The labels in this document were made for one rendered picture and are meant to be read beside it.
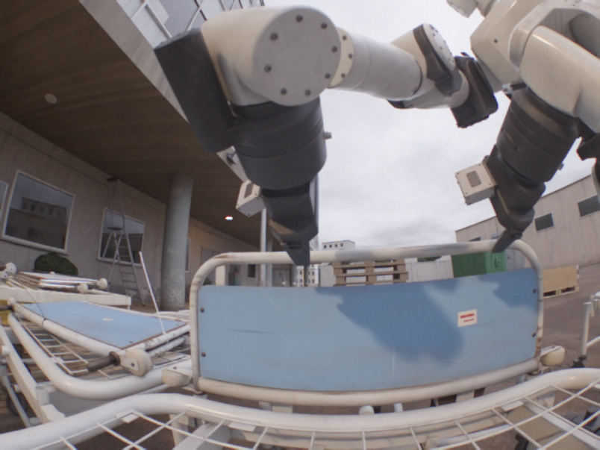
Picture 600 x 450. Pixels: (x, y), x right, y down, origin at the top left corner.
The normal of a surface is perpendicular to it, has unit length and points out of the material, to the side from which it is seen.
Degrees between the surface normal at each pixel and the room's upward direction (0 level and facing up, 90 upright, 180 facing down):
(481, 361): 90
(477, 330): 90
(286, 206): 160
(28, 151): 90
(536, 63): 109
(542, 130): 130
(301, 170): 144
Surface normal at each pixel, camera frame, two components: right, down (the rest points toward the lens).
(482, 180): -0.63, -0.45
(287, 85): 0.60, 0.61
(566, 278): -0.50, -0.20
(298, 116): 0.31, 0.05
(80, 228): 0.99, -0.04
